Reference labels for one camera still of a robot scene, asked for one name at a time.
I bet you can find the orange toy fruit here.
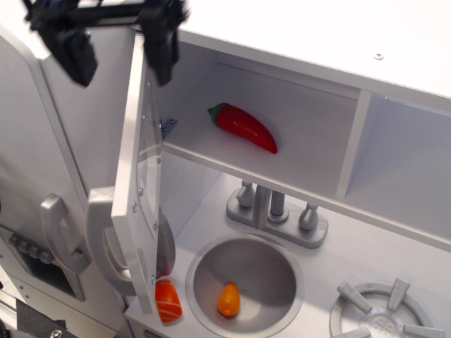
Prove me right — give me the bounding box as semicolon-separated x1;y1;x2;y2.
216;282;240;317

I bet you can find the white microwave door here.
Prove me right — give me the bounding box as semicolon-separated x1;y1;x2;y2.
111;35;162;314

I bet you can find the white toy fridge door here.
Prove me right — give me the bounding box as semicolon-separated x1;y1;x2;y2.
1;27;89;261

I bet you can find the red toy chili pepper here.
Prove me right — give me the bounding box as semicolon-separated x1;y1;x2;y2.
207;103;278;154

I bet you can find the grey toy wall phone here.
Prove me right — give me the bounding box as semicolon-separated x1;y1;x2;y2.
156;211;176;279

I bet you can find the white toy kitchen cabinet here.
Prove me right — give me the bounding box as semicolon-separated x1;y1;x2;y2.
128;1;450;337

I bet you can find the round metal sink bowl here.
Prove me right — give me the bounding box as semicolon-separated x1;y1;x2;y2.
185;233;304;337

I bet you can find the grey fridge door handle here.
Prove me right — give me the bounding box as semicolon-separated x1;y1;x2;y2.
39;193;89;275

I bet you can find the grey toy faucet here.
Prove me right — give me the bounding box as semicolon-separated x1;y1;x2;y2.
226;180;328;249

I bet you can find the orange toy salmon sushi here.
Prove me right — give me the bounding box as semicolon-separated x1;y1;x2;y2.
155;279;183;324

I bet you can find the grey microwave door handle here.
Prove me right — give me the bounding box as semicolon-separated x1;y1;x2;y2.
85;187;136;296

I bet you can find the grey toy stove burner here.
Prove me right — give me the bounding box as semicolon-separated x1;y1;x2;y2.
329;278;446;337

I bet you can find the grey ice dispenser panel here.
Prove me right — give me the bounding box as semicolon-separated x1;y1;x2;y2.
1;226;85;301

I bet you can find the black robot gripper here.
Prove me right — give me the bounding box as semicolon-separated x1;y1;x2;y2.
23;1;189;87

